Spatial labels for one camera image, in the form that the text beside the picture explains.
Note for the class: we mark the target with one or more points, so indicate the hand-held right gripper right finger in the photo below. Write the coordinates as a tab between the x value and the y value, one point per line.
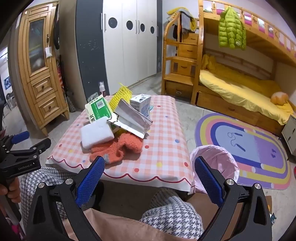
208	178

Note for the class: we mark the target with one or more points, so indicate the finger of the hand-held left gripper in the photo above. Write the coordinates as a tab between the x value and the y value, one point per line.
21	136
34	148

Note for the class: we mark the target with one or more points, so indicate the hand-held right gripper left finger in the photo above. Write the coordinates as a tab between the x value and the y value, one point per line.
91	180

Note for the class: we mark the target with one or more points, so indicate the pink lined trash bin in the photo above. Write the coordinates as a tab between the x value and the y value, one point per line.
231	166

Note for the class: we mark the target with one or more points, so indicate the yellow foam net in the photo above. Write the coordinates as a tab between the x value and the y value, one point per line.
121	96

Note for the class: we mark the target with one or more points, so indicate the person's left hand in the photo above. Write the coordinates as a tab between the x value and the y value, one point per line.
11	192

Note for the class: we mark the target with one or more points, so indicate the orange knitted glove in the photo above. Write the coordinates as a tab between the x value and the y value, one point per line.
120	146

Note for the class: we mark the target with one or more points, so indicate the white foam block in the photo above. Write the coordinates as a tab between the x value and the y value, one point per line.
97	134

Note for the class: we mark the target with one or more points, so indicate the grey houndstooth pants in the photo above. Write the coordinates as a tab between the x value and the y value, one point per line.
171	217

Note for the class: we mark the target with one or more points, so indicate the pink beige cloth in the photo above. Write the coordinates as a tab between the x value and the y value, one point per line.
120	227

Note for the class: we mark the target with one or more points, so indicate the rainbow oval rug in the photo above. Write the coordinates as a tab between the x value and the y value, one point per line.
254	148

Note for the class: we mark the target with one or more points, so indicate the pink checkered tablecloth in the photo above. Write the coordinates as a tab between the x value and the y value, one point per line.
161	139

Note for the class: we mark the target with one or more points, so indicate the wooden cabinet with drawers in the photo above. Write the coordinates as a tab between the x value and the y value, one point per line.
39	76

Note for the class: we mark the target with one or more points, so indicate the green white medicine box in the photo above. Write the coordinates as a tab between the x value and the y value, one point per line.
99	110

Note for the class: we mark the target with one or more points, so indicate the silver foil bag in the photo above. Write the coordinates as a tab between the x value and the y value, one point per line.
131	120

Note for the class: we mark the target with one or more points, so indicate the silver pill blister pack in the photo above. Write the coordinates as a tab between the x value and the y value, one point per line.
93	96

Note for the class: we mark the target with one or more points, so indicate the white hanging pouch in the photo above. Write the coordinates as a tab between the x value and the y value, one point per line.
48	52

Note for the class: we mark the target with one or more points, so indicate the white blue milk carton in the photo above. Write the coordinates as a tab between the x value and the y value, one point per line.
143	105

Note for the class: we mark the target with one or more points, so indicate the white nightstand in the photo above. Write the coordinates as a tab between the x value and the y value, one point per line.
290	134

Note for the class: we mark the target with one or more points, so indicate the yellow bedsheet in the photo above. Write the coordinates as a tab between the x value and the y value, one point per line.
242	90

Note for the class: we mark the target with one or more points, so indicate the orange plush toy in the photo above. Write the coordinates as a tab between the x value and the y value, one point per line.
279	97

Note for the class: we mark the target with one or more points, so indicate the wooden stair drawers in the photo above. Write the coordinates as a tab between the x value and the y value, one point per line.
182	67

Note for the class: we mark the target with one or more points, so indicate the white wardrobe with round holes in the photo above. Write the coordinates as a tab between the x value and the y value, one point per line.
124	51

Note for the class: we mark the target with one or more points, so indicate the wooden bunk bed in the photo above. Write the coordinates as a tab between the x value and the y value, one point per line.
261	39

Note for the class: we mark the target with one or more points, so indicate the yellow grey hanging clothes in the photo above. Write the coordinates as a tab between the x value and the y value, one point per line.
186	22

